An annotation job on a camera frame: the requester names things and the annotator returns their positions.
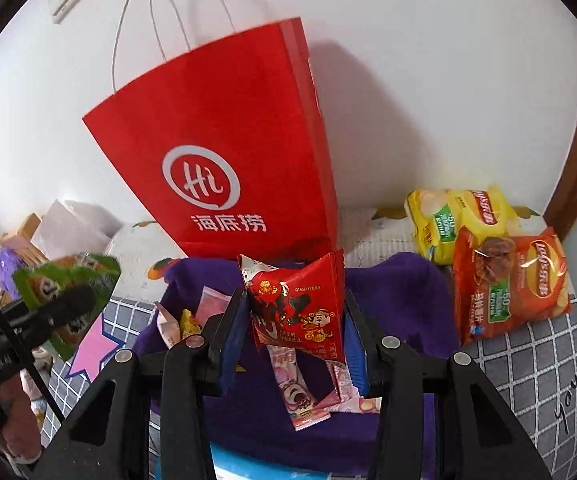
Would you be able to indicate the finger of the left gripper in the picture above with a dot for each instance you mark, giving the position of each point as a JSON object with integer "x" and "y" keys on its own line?
{"x": 37, "y": 325}

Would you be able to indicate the red festive snack packet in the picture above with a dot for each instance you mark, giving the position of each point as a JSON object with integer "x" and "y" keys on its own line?
{"x": 298, "y": 308}

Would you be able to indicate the green snack packet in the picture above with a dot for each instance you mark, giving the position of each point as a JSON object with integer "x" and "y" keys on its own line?
{"x": 50, "y": 281}

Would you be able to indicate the long pink candy packet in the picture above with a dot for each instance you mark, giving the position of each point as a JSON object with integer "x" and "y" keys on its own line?
{"x": 300, "y": 404}

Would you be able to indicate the white Miniso plastic bag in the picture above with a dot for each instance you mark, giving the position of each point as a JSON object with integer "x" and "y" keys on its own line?
{"x": 73, "y": 227}

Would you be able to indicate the pink star sticker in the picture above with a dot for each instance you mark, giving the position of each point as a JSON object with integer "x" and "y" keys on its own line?
{"x": 93, "y": 351}

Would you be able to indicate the yellow chips bag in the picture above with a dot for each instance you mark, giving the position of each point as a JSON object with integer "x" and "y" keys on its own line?
{"x": 438, "y": 215}

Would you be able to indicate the wooden chair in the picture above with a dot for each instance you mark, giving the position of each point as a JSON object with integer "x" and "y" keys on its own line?
{"x": 17, "y": 250}

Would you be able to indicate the red paper shopping bag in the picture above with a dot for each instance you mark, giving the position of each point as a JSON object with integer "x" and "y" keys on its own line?
{"x": 226, "y": 148}

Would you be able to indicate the purple towel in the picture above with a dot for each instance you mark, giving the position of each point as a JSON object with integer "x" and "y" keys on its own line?
{"x": 406, "y": 295}

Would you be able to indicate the grey checked tablecloth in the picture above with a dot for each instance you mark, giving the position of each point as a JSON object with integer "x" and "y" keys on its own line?
{"x": 534, "y": 368}

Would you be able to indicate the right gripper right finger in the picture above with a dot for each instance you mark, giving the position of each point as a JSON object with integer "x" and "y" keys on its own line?
{"x": 477, "y": 435}

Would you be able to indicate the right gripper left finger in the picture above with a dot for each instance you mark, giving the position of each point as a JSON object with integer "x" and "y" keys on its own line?
{"x": 105, "y": 435}

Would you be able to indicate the person's left hand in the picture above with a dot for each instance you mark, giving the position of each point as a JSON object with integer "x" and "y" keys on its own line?
{"x": 20, "y": 436}

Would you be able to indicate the blue rectangular box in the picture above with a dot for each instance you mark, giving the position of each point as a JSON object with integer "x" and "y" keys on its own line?
{"x": 234, "y": 466}

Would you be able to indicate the pink cartoon snack packet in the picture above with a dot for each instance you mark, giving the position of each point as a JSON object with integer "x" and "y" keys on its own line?
{"x": 345, "y": 398}

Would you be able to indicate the orange chips bag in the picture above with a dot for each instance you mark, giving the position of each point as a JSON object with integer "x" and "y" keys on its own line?
{"x": 507, "y": 281}

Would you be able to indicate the yellow snack packet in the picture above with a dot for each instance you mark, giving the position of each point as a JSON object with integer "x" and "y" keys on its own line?
{"x": 189, "y": 325}

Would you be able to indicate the small pink snack packet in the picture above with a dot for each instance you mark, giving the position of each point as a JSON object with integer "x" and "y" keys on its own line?
{"x": 211, "y": 303}

